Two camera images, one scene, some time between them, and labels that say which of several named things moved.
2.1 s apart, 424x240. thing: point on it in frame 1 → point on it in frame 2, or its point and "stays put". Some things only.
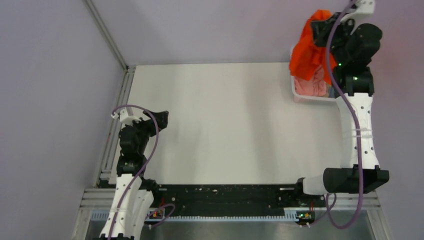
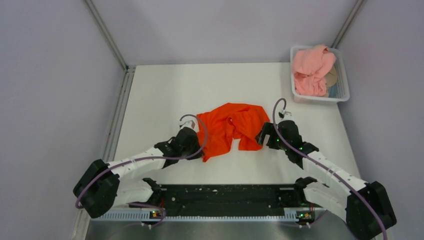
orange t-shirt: (307, 56) → (231, 121)
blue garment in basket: (331, 92) stays put
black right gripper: (319, 28) → (268, 128)
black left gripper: (162, 117) → (197, 144)
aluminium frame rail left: (108, 170) stays put
